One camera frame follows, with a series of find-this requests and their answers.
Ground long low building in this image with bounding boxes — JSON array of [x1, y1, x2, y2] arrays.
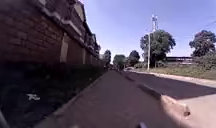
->
[[164, 55, 195, 66]]

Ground pale path edging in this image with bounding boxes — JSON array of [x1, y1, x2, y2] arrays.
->
[[32, 71, 109, 128]]

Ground brick boundary wall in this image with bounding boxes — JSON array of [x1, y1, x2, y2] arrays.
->
[[0, 0, 105, 68]]

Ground grey asphalt road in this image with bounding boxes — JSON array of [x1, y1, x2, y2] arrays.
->
[[120, 69, 216, 101]]

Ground bushes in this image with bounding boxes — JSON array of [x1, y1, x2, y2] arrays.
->
[[194, 49, 216, 69]]

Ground row of buildings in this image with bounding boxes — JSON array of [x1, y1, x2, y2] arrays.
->
[[39, 0, 102, 54]]

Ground red brick path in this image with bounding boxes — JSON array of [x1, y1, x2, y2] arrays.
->
[[32, 69, 184, 128]]

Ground weedy verge strip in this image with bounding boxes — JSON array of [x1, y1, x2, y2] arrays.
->
[[0, 63, 107, 128]]

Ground pale pavement strip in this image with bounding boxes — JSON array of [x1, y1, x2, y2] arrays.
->
[[130, 69, 216, 89]]

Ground white litter piece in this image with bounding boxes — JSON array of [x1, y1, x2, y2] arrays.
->
[[26, 93, 41, 102]]

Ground pale concrete driveway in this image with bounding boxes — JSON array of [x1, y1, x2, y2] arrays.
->
[[177, 87, 216, 128]]

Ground concrete kerb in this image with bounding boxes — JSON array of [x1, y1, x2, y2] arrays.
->
[[117, 70, 192, 128]]

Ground grass verge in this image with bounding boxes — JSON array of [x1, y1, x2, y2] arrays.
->
[[135, 63, 216, 82]]

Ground pale mast pole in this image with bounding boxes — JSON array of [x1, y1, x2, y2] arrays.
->
[[146, 13, 159, 72]]

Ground round dark tree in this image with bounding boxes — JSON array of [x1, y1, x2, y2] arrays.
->
[[139, 29, 177, 69], [188, 29, 216, 58]]

